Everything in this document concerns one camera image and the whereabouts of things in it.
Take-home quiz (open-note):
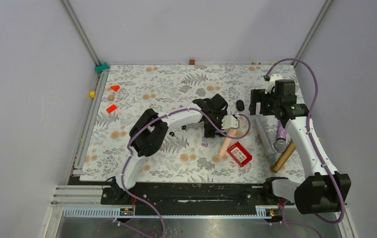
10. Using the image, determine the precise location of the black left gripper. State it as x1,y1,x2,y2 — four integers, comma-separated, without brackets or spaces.
204,111,227,138

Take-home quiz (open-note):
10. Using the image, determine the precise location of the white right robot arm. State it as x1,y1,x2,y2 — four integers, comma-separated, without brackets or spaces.
249,79,351,216

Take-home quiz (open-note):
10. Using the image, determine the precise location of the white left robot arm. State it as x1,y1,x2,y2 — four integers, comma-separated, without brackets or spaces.
111,94,228,204

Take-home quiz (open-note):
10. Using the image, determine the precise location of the black earbud charging case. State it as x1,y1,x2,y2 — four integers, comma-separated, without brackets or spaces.
236,100,245,112

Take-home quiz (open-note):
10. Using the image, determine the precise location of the pink cylindrical tube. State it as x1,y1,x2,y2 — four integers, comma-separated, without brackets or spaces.
218,128,239,157

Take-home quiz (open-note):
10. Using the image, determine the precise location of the purple glitter microphone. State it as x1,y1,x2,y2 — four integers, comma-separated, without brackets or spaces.
274,121,287,153

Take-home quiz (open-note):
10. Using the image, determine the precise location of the gold microphone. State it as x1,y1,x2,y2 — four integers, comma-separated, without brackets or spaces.
270,141,296,173

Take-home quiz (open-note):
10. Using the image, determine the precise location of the red plastic bin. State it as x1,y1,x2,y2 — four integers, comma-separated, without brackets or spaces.
227,142,252,167

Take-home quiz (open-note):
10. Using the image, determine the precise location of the grey microphone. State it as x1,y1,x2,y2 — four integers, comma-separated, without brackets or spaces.
255,117,278,164

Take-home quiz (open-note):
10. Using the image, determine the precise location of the floral patterned mat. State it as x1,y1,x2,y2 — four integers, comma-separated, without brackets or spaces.
79,64,331,184

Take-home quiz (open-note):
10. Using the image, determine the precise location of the red wedge block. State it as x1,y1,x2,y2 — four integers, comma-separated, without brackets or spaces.
110,85,120,92

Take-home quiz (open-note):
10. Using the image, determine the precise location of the red block near gripper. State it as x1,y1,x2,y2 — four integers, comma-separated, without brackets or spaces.
106,105,117,114

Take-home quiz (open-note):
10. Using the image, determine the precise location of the teal curved block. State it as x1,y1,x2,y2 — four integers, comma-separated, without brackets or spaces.
95,62,109,73

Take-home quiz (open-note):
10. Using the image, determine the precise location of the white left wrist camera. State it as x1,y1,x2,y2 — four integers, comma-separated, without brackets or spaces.
221,115,240,130

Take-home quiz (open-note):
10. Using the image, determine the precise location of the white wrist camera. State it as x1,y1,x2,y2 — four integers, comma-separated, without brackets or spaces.
263,74,283,94
221,115,240,130

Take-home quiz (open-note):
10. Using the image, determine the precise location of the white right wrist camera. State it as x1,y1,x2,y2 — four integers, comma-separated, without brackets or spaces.
263,74,283,94

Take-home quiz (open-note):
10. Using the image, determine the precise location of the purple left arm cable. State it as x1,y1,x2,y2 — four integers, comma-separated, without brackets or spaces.
113,107,251,238

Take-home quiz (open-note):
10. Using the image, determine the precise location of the aluminium frame rail right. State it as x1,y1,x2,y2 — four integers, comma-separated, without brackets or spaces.
295,0,334,59

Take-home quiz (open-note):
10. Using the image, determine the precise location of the aluminium frame rail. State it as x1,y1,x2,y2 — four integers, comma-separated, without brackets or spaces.
60,0,101,177
295,0,334,59

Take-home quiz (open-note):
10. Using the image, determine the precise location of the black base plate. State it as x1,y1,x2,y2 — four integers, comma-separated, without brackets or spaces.
100,182,294,217

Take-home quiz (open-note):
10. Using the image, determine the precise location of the aluminium frame rail left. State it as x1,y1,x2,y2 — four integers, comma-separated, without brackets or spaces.
60,0,101,177

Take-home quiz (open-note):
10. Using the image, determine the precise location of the white slotted cable duct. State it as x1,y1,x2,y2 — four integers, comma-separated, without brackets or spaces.
63,206,273,219

